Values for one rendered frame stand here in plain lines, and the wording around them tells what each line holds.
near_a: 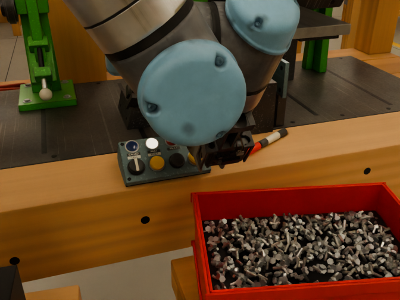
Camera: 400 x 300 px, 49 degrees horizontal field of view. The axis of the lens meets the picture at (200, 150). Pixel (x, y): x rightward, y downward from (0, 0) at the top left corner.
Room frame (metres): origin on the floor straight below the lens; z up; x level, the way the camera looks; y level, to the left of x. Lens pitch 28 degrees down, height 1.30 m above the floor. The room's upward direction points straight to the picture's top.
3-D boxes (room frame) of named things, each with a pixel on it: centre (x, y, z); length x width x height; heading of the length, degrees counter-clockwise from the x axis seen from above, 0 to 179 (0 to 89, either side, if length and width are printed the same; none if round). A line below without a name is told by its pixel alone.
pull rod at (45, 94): (0.94, 0.35, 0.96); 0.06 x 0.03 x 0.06; 18
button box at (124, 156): (0.68, 0.07, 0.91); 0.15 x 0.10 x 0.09; 108
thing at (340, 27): (0.95, -0.13, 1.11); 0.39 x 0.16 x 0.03; 18
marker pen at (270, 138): (0.77, -0.13, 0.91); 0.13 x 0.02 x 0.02; 136
